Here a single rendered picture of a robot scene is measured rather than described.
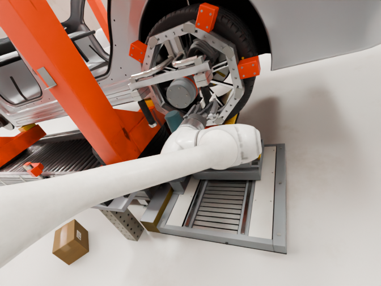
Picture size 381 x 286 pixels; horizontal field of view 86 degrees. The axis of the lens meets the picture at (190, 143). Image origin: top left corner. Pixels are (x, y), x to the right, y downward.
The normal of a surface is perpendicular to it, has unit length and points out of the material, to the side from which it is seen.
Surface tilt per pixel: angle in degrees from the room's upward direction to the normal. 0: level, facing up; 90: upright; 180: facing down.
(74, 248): 90
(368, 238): 0
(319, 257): 0
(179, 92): 90
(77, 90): 90
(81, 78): 90
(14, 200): 60
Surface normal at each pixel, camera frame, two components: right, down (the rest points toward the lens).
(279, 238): -0.34, -0.78
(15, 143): 0.88, -0.07
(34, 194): 0.63, -0.72
